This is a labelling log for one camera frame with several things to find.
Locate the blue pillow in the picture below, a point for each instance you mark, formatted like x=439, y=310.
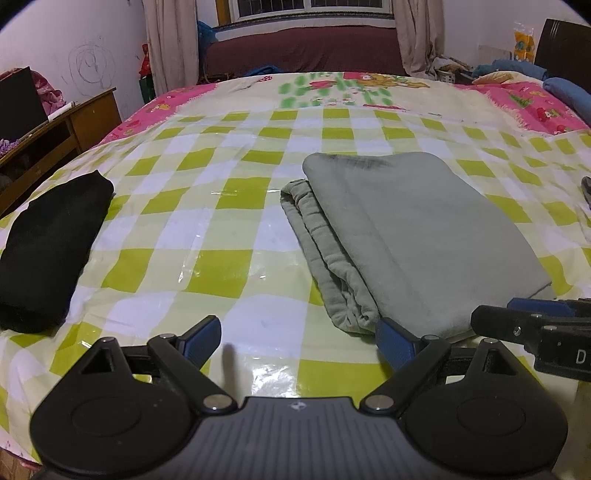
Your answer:
x=570, y=94

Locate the black panel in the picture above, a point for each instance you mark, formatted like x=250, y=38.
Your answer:
x=18, y=106

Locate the checkered bed sheet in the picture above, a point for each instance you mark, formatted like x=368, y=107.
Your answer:
x=231, y=207

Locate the blue bag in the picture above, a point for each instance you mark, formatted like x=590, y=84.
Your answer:
x=205, y=34

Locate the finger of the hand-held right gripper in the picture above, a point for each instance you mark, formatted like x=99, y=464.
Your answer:
x=540, y=307
x=498, y=321

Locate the red item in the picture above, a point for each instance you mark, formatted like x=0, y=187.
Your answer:
x=145, y=62

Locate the grey metal object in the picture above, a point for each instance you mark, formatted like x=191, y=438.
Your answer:
x=587, y=189

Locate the green bag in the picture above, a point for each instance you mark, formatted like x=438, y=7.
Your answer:
x=147, y=90

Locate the white paper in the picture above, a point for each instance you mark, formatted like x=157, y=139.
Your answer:
x=60, y=112

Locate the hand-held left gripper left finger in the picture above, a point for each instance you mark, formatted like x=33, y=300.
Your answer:
x=203, y=341

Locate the pink cloth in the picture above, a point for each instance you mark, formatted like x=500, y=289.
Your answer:
x=48, y=94

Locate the dark wooden headboard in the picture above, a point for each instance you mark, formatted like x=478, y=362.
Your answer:
x=563, y=46

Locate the woven basket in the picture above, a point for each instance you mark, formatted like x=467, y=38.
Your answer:
x=452, y=71

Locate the white wall plate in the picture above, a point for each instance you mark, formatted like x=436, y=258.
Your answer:
x=494, y=51

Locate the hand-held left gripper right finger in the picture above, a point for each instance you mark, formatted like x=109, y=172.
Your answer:
x=395, y=344

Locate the blue blanket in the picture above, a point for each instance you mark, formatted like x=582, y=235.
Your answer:
x=512, y=67

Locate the wooden desk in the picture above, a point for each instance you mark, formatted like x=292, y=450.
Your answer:
x=87, y=120

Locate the maroon bench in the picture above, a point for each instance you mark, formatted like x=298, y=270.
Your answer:
x=304, y=50

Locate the purple item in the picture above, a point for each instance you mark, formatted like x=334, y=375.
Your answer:
x=7, y=145

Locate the black pants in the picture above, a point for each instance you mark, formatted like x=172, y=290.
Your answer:
x=46, y=244

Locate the small blue item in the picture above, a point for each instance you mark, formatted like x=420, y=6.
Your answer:
x=263, y=71

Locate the grey pants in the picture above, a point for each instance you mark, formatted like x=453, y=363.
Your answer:
x=415, y=230

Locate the orange pillow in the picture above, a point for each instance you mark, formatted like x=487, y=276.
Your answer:
x=494, y=78

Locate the beige curtain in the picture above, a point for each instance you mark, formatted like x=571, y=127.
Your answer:
x=415, y=37
x=171, y=41

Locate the window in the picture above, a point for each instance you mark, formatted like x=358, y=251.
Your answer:
x=272, y=7

